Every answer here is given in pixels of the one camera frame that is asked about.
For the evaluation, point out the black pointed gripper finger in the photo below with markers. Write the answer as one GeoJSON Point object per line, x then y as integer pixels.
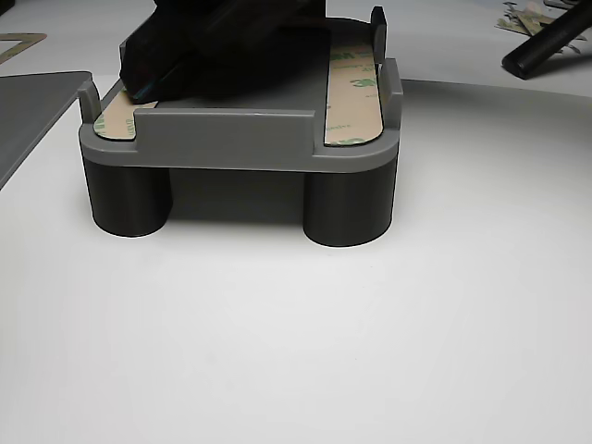
{"type": "Point", "coordinates": [148, 60]}

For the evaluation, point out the black wide gripper finger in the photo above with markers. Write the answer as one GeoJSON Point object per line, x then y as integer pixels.
{"type": "Point", "coordinates": [259, 51]}

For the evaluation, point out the brown 3M protective film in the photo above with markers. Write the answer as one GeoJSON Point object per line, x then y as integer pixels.
{"type": "Point", "coordinates": [351, 106]}
{"type": "Point", "coordinates": [115, 122]}

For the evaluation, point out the discarded film scrap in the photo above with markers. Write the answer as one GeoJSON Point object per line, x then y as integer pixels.
{"type": "Point", "coordinates": [522, 23]}

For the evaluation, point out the grey fixture with black legs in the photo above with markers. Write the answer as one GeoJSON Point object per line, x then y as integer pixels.
{"type": "Point", "coordinates": [231, 134]}

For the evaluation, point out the black upright stop tab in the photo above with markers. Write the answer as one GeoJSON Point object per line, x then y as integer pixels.
{"type": "Point", "coordinates": [379, 32]}

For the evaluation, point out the grey mat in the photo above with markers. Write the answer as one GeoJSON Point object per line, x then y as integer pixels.
{"type": "Point", "coordinates": [28, 120]}

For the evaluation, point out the black round rod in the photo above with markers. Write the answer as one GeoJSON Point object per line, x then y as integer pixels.
{"type": "Point", "coordinates": [541, 51]}

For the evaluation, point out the brown triangular film frame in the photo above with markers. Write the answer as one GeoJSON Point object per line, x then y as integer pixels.
{"type": "Point", "coordinates": [32, 42]}

